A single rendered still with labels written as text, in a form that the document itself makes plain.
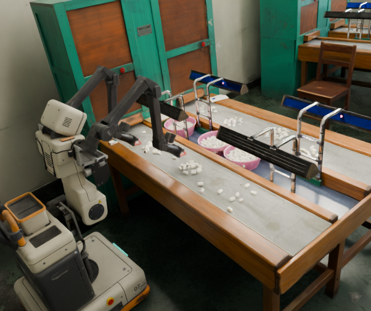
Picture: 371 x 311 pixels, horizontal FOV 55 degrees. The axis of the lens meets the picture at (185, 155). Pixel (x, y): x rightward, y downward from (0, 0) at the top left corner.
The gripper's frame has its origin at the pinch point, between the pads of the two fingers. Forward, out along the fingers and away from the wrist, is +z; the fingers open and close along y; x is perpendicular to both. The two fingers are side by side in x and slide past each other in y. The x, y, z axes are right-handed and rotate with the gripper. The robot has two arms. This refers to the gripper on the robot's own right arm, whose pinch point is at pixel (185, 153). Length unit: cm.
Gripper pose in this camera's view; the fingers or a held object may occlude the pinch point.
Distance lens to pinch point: 238.4
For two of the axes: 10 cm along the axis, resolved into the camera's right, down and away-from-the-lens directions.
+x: -4.1, 9.1, 1.0
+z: 6.8, 2.3, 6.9
